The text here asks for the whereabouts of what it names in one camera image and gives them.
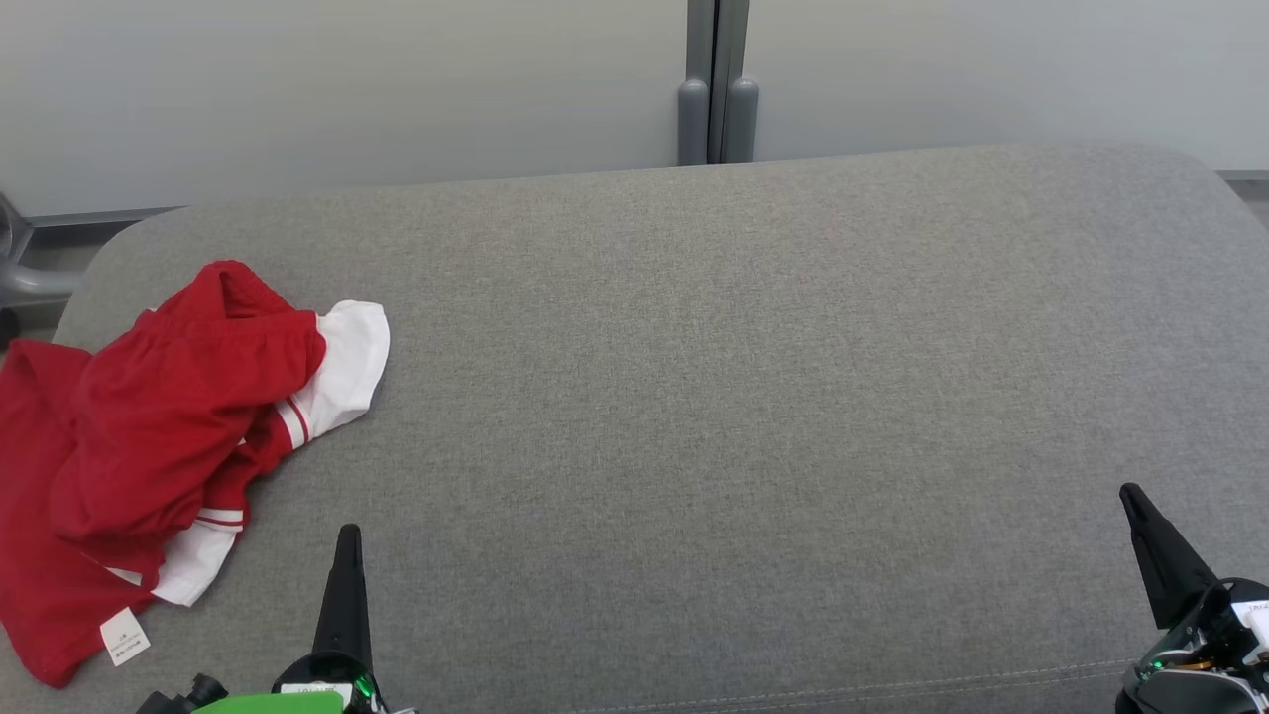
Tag grey chair base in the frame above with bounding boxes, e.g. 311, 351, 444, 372
0, 191, 82, 350

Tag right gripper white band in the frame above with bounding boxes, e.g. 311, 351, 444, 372
1118, 482, 1269, 714

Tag red shorts with white stripe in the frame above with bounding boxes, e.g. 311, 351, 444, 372
50, 260, 328, 544

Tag red shirt with white sleeves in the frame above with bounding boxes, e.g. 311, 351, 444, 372
0, 300, 392, 689

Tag grey partition post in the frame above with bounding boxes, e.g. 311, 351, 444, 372
678, 0, 717, 166
716, 0, 760, 164

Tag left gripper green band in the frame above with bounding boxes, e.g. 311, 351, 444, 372
193, 524, 390, 714

